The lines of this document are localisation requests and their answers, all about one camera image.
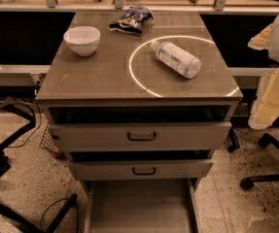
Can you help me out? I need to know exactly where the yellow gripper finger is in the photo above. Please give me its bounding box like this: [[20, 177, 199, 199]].
[[248, 67, 279, 130], [248, 24, 272, 50]]

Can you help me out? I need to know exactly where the clear plastic water bottle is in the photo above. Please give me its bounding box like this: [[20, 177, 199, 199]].
[[150, 40, 201, 79]]

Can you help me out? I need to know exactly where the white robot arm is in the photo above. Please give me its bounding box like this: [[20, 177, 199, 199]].
[[248, 15, 279, 130]]

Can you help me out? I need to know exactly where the blue snack chip bag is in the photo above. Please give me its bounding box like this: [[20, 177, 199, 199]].
[[109, 6, 154, 35]]

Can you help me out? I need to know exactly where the grey drawer cabinet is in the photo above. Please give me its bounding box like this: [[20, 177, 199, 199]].
[[35, 10, 244, 233]]

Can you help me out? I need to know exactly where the open bottom drawer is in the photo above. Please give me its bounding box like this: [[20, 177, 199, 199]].
[[84, 179, 201, 233]]

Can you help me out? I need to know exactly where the white ceramic bowl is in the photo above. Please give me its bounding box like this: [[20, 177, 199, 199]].
[[63, 26, 101, 56]]

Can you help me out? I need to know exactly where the black chair left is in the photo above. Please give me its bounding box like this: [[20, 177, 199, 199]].
[[0, 97, 78, 233]]

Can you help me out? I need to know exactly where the top drawer with handle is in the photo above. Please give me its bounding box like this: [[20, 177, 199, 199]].
[[49, 122, 231, 152]]

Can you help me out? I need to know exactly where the drawer with handle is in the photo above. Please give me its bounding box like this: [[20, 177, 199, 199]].
[[49, 122, 231, 152], [68, 159, 213, 181]]

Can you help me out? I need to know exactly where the middle drawer with handle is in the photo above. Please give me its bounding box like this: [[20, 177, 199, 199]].
[[68, 159, 213, 181]]

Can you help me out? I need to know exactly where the black floor cable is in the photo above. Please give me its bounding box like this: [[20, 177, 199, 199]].
[[39, 197, 80, 233]]

